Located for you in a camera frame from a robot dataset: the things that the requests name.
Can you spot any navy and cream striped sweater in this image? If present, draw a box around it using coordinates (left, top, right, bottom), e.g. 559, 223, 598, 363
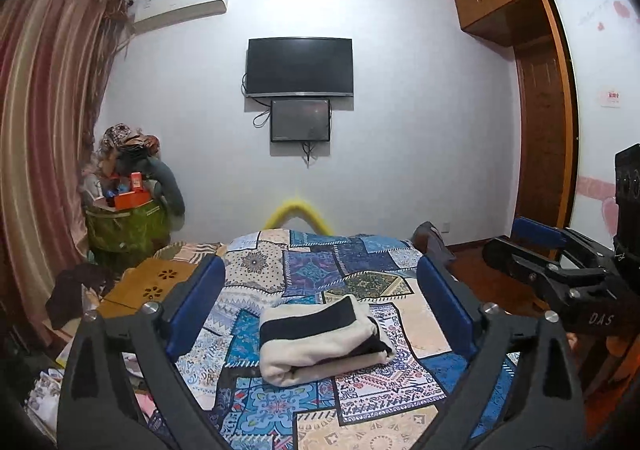
258, 294, 397, 386

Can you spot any pile of papers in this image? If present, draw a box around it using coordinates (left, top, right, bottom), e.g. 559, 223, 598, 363
25, 355, 161, 431

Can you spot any wooden lap desk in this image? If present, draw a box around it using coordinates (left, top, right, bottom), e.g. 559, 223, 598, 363
97, 257, 211, 321

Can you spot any black wall television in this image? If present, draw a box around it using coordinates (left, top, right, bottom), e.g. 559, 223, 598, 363
245, 37, 355, 98

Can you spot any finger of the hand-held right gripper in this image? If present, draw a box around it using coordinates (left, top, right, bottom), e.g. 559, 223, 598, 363
482, 236, 621, 332
512, 217, 618, 272

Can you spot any yellow foam tube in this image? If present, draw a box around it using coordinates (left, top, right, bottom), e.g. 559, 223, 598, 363
265, 197, 333, 233

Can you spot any white air conditioner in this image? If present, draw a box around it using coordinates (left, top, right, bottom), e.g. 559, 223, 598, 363
130, 0, 228, 35

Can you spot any grey bag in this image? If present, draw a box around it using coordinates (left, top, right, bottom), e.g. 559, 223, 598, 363
412, 221, 456, 266

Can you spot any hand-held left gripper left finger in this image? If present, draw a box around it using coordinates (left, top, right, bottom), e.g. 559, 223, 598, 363
57, 255, 241, 450

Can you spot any dark cloth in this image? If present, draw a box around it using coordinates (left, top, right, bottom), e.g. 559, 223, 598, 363
45, 263, 118, 331

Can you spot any orange box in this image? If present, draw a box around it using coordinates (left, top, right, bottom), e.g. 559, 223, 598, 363
112, 173, 153, 211

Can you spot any blue patchwork blanket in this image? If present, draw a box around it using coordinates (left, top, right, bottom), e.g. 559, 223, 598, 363
125, 229, 521, 450

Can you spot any striped pink curtain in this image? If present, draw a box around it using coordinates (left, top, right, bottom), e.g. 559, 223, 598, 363
0, 0, 118, 346

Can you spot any pile of clothes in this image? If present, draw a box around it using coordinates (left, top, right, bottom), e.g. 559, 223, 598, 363
82, 123, 186, 231

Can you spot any green fabric bag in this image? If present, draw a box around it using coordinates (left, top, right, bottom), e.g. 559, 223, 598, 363
84, 203, 168, 263

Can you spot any small black wall monitor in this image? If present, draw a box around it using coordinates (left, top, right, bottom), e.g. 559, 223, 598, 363
270, 98, 332, 143

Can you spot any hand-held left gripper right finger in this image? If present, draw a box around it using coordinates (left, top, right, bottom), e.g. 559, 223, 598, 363
415, 255, 585, 450

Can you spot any brown wooden door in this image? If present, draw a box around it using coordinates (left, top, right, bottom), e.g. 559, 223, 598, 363
515, 43, 573, 246

